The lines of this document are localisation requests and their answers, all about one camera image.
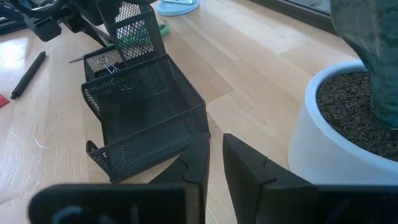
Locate black mesh desk organizer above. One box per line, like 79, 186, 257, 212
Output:
80, 0, 211, 184

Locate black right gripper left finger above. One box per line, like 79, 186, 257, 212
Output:
149, 133, 211, 224

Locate black pen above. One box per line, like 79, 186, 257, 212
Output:
9, 50, 47, 101

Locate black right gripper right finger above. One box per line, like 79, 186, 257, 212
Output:
222, 133, 319, 224

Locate white plant pot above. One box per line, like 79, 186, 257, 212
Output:
287, 59, 398, 187

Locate green handled scissors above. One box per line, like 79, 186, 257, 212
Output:
68, 23, 171, 64

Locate silver paper clips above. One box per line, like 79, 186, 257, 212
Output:
95, 55, 123, 75

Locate green snake plant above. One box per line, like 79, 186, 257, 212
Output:
329, 0, 398, 129

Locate white cylindrical camera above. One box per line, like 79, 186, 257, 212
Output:
155, 0, 201, 17

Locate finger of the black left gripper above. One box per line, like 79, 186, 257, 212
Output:
66, 22, 109, 48

